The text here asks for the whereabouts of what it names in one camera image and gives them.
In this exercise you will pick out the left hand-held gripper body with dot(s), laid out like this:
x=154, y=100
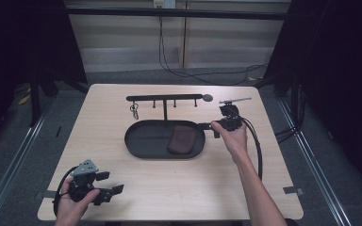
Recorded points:
x=81, y=186

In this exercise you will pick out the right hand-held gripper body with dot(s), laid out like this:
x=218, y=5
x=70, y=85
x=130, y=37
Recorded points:
x=231, y=118

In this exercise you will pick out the brown leather pouch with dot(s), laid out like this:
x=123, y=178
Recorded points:
x=181, y=140

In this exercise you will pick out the black key rack with tray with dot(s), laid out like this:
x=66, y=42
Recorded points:
x=151, y=139

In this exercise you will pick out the person's right hand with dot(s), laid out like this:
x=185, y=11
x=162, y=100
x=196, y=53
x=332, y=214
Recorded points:
x=235, y=142

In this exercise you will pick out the person's left hand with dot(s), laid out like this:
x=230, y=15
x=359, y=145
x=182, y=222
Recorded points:
x=70, y=210

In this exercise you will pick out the grey tape strip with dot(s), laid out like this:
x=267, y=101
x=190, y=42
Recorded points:
x=292, y=190
x=45, y=194

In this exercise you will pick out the black stand leg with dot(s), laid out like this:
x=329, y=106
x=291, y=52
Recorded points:
x=34, y=100

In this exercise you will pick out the yellow floor tape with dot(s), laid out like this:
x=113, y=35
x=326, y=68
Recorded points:
x=23, y=100

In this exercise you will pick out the dark curtain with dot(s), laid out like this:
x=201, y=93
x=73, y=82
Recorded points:
x=22, y=50
x=336, y=78

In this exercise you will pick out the black horizontal metal bar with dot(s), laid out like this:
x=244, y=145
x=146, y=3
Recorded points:
x=176, y=13

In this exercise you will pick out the metal floor rail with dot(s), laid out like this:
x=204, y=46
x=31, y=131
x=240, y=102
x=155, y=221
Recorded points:
x=12, y=163
x=314, y=163

